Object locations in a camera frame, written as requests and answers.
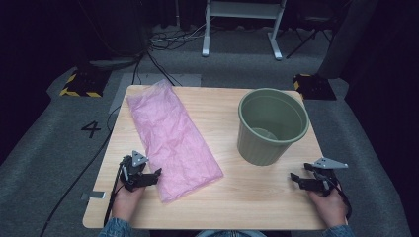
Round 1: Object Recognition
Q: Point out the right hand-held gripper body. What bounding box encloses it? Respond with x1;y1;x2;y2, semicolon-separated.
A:
312;157;349;198

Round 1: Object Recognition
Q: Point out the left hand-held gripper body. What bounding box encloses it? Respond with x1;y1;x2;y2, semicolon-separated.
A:
119;150;149;193

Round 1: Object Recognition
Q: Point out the pink plastic bag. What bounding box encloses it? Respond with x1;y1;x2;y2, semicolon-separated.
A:
126;78;224;203

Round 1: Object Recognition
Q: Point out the green plastic bin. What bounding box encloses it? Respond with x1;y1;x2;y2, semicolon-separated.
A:
236;87;310;167

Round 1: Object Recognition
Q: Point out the person's left hand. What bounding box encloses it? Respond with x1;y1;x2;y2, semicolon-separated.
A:
112;185;146;220

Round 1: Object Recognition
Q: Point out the person's right hand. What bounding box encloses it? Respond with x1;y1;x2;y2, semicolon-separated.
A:
307;189;349;228

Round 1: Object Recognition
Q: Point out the person's lap in jeans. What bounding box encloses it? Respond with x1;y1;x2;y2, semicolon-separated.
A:
194;229;269;237

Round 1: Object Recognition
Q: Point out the black chair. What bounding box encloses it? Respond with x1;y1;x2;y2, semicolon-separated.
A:
285;19;334;60

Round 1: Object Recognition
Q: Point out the grey curtain column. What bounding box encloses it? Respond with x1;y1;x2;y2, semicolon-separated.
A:
316;0;380;80

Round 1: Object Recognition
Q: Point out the white metal stand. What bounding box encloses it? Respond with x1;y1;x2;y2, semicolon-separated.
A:
201;0;288;61

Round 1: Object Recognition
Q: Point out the right hand-held gripper black cable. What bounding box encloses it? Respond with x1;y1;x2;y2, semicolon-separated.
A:
329;179;353;221

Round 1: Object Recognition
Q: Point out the hand-held gripper black cable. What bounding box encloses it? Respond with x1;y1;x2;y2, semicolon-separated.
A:
329;179;353;221
103;164;126;227

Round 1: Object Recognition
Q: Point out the left hand-held gripper black cable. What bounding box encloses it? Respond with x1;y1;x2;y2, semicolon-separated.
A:
103;164;126;227

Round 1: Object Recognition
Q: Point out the long black floor cable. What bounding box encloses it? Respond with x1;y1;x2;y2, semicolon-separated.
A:
39;48;149;237

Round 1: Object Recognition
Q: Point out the black yellow striped base plate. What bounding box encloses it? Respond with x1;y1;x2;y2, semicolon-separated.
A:
58;66;112;99
293;73;338;102

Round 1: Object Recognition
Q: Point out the bundle of floor cables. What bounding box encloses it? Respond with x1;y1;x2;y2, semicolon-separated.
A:
147;22;213;52

